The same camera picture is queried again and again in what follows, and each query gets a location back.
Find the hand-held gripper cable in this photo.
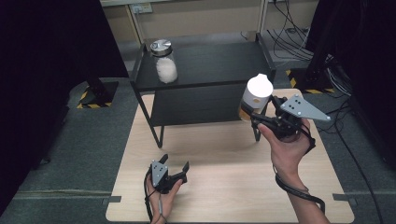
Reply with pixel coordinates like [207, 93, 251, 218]
[274, 122, 327, 216]
[143, 169, 166, 224]

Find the left hand-held gripper cable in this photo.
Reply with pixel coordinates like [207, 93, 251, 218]
[143, 169, 166, 224]

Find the glass jar with white powder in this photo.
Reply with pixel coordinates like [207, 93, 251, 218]
[149, 38, 179, 85]

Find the person's left hand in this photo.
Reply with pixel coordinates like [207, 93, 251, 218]
[145, 178, 185, 219]

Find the stand base with hazard tape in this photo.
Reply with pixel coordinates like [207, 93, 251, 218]
[77, 77, 120, 110]
[285, 66, 335, 94]

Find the black curtain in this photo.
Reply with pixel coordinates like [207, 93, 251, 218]
[0, 0, 129, 216]
[306, 0, 396, 169]

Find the black metal shelf rack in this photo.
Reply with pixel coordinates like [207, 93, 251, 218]
[129, 32, 277, 149]

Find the white wall socket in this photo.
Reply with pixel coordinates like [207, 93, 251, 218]
[130, 3, 153, 15]

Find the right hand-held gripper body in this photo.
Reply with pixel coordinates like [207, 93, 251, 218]
[259, 93, 332, 141]

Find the right hand-held gripper cable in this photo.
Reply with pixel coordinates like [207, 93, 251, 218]
[274, 122, 327, 216]

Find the black floor cable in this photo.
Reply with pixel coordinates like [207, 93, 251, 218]
[317, 102, 386, 224]

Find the bundle of black cables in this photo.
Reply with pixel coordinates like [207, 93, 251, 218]
[267, 0, 316, 62]

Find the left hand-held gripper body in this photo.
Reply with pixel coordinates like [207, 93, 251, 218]
[149, 161, 181, 195]

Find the person's right hand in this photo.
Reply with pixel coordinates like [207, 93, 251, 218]
[257, 118, 312, 188]

